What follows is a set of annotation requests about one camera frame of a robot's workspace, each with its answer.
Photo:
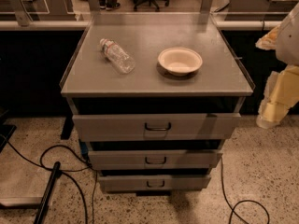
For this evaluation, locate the grey middle drawer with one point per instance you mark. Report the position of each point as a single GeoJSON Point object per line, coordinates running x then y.
{"type": "Point", "coordinates": [154, 159]}

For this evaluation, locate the clear plastic water bottle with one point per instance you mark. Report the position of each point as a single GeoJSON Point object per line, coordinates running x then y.
{"type": "Point", "coordinates": [122, 61]}

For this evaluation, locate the white horizontal rail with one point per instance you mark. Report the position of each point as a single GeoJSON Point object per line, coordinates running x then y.
{"type": "Point", "coordinates": [81, 25]}

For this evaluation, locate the white paper bowl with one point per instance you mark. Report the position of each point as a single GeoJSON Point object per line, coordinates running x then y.
{"type": "Point", "coordinates": [180, 61]}

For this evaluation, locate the grey bottom drawer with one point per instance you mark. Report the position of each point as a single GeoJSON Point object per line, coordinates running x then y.
{"type": "Point", "coordinates": [134, 183]}

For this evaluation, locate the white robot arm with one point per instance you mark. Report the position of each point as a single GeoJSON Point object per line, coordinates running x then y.
{"type": "Point", "coordinates": [284, 39]}

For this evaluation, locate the black metal floor bar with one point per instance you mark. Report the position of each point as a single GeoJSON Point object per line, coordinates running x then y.
{"type": "Point", "coordinates": [43, 207]}

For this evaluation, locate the grey drawer cabinet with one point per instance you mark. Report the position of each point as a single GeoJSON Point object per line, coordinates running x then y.
{"type": "Point", "coordinates": [92, 86]}

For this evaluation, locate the grey drawer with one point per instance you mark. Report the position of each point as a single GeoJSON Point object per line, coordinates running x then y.
{"type": "Point", "coordinates": [134, 183]}
{"type": "Point", "coordinates": [145, 127]}
{"type": "Point", "coordinates": [154, 159]}

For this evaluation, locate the grey top drawer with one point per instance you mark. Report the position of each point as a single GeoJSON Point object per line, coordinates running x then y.
{"type": "Point", "coordinates": [145, 127]}

